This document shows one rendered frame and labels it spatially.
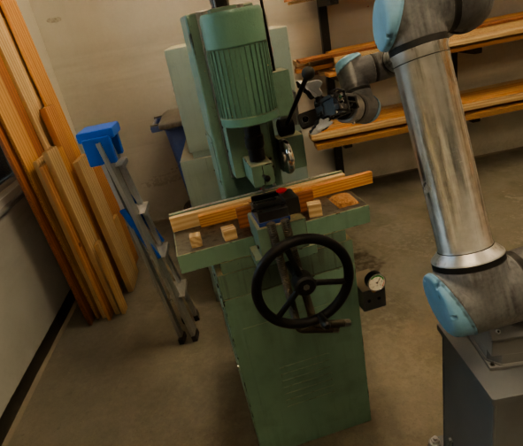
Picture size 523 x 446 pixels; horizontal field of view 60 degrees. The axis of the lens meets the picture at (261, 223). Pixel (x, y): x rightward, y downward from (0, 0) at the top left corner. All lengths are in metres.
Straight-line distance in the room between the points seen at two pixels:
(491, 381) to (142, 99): 3.17
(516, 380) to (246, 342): 0.76
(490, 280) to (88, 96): 3.36
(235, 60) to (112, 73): 2.59
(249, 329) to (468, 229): 0.78
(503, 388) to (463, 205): 0.53
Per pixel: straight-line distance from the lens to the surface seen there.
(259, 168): 1.38
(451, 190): 0.98
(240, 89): 1.30
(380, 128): 3.60
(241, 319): 1.46
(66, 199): 2.64
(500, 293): 1.04
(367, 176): 1.56
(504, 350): 1.34
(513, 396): 1.31
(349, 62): 1.54
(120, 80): 3.81
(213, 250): 1.32
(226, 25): 1.28
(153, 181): 3.96
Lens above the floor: 1.48
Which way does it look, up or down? 24 degrees down
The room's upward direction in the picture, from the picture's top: 11 degrees counter-clockwise
